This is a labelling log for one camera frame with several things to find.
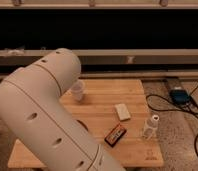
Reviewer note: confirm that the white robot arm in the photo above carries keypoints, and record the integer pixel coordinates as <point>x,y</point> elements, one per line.
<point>30,106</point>

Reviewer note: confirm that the white sponge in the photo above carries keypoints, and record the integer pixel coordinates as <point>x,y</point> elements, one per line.
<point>122,112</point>

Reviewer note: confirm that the orange black eraser box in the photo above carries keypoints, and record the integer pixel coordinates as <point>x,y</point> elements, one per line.
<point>115,135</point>

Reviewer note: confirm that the clear plastic cup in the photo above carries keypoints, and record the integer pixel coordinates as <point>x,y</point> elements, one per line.
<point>77,90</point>

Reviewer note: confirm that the wooden table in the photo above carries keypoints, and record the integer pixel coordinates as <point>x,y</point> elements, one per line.
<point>97,111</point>

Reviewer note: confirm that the orange bowl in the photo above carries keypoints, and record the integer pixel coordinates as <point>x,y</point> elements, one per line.
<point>83,125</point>

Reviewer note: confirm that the small clear bottle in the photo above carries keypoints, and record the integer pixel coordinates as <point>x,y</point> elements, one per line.
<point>150,127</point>

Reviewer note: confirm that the grey horizontal rail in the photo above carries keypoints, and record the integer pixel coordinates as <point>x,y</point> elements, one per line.
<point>107,57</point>

